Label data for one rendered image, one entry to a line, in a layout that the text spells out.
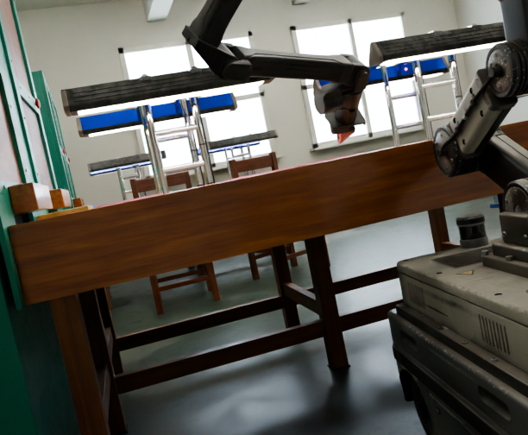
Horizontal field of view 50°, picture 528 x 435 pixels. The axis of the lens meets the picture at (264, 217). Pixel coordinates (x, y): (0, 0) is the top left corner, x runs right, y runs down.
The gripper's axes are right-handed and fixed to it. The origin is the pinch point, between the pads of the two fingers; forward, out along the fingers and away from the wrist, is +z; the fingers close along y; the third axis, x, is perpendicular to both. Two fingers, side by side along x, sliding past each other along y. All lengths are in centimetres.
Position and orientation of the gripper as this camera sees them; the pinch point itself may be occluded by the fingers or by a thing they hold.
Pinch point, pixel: (339, 140)
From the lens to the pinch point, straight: 168.4
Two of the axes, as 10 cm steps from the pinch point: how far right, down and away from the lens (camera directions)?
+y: -9.5, 2.0, -2.3
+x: 3.0, 7.8, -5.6
